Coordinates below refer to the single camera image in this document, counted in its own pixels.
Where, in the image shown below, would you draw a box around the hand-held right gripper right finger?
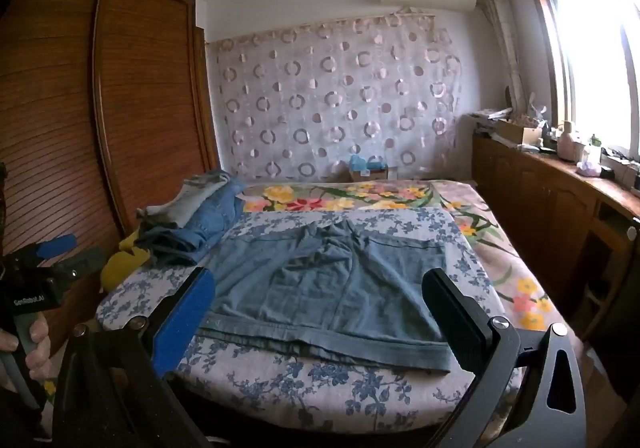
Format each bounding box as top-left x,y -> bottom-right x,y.
422,269 -> 588,448

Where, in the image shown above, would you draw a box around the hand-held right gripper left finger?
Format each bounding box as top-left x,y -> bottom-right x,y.
52,267 -> 217,448

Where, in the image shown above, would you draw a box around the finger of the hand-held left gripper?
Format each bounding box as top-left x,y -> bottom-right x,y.
30,234 -> 78,261
52,245 -> 108,284

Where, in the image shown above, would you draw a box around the blue pants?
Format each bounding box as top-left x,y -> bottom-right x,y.
197,221 -> 456,374

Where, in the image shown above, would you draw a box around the grey-green pants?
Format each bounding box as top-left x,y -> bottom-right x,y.
136,175 -> 231,231

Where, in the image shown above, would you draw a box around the person's left hand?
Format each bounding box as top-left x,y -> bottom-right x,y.
0,317 -> 51,381

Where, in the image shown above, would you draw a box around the yellow cloth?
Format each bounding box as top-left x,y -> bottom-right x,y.
100,233 -> 151,291

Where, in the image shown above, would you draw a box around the blue denim jeans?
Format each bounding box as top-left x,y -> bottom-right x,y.
135,171 -> 246,266

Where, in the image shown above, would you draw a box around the wooden cabinet with counter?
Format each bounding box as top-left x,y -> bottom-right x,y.
470,125 -> 640,379

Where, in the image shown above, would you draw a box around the small cardboard box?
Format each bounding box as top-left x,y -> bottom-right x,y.
349,168 -> 388,183

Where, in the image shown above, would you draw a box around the wooden wardrobe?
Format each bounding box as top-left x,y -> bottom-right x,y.
0,0 -> 221,364

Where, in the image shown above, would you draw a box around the light blue bag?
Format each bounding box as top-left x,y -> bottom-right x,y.
347,154 -> 386,174

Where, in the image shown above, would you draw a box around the open cardboard box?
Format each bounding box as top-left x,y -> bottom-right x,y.
495,118 -> 543,145

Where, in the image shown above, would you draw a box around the stack of papers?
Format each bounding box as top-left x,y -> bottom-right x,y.
467,107 -> 513,121

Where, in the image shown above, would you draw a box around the white plastic bag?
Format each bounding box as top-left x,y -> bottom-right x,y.
576,133 -> 603,177

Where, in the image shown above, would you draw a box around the pink bottle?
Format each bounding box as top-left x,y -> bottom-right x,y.
556,121 -> 576,160

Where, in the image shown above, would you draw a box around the circle-patterned curtain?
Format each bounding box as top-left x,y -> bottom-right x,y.
207,11 -> 463,184

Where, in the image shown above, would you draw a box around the pale drape bundle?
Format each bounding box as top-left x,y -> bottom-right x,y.
475,0 -> 526,104

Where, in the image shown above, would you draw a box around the wooden-framed window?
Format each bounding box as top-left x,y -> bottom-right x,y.
517,0 -> 640,169

